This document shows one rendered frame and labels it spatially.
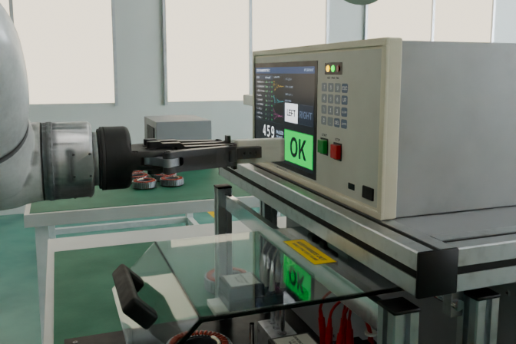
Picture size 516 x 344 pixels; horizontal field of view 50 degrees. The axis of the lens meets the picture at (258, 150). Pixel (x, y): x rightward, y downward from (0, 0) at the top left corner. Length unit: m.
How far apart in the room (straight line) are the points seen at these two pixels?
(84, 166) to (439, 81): 0.41
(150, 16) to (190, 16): 0.38
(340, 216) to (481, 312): 0.18
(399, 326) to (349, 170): 0.21
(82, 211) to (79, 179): 1.63
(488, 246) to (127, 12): 5.00
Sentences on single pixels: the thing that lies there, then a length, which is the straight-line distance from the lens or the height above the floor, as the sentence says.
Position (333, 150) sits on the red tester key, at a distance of 0.72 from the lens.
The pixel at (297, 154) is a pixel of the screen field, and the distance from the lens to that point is 0.84.
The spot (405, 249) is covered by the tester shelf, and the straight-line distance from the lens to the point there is 0.56.
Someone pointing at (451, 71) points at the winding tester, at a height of 1.28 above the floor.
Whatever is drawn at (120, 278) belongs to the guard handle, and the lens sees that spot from 0.63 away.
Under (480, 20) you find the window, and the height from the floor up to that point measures 1.89.
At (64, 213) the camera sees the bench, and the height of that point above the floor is 0.74.
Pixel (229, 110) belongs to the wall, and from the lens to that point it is 5.61.
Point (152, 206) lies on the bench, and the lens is 2.29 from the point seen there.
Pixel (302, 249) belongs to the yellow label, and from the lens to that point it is 0.69.
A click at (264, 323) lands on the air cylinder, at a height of 0.82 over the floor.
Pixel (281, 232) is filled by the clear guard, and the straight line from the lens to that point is 0.76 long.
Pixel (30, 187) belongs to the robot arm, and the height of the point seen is 1.16.
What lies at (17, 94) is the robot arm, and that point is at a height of 1.26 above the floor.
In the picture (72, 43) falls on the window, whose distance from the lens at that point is 5.36.
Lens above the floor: 1.28
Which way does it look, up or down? 8 degrees down
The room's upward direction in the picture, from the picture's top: straight up
